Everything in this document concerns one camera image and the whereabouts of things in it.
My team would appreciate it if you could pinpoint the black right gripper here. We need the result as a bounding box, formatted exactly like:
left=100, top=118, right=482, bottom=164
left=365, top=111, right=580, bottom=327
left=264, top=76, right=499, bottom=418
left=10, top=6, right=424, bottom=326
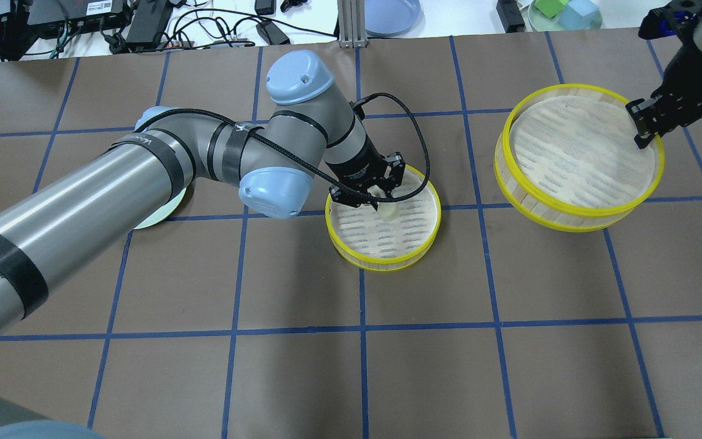
left=626, top=44, right=702, bottom=149

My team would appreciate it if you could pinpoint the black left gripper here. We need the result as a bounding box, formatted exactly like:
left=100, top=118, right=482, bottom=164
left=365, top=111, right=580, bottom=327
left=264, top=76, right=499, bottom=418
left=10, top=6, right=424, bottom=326
left=328, top=151, right=406, bottom=212

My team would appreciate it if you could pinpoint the white steamed bun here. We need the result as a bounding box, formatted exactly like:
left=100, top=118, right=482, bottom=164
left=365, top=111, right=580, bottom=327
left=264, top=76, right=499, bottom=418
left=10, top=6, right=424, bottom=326
left=369, top=186, right=399, bottom=222

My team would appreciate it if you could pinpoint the yellow-rimmed steamer layer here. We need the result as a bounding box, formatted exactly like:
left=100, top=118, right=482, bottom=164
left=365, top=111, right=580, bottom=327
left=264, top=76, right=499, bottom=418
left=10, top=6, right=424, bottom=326
left=324, top=182, right=441, bottom=272
left=494, top=84, right=665, bottom=233

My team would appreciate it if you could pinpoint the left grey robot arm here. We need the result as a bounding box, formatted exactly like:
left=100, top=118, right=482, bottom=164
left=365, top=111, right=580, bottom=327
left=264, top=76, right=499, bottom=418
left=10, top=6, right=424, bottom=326
left=0, top=50, right=406, bottom=438

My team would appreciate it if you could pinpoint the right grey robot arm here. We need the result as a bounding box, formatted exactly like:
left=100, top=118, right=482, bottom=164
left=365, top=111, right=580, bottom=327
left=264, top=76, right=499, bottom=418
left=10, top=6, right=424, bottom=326
left=626, top=1, right=702, bottom=149

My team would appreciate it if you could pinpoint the green plate with blocks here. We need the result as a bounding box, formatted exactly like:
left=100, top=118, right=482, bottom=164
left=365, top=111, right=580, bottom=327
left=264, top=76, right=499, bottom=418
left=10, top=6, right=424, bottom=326
left=527, top=1, right=603, bottom=32

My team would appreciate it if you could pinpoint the blue plate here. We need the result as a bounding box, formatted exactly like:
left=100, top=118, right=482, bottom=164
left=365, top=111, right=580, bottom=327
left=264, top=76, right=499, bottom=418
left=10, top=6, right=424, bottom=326
left=363, top=1, right=422, bottom=37

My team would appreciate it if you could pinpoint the mint green plate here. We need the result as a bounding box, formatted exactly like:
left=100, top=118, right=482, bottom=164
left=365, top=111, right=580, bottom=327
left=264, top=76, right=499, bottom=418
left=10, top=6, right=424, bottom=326
left=133, top=187, right=187, bottom=230

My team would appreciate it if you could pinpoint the black power adapter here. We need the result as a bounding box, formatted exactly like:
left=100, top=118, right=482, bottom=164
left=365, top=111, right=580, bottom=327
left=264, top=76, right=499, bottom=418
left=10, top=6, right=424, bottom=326
left=124, top=1, right=173, bottom=52

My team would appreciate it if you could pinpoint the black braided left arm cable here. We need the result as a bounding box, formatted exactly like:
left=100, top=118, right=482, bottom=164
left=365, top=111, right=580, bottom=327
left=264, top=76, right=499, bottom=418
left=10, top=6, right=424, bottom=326
left=135, top=93, right=431, bottom=203

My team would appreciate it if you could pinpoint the aluminium frame post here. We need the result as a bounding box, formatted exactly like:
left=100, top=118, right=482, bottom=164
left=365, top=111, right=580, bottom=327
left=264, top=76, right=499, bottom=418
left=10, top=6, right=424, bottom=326
left=337, top=0, right=368, bottom=48

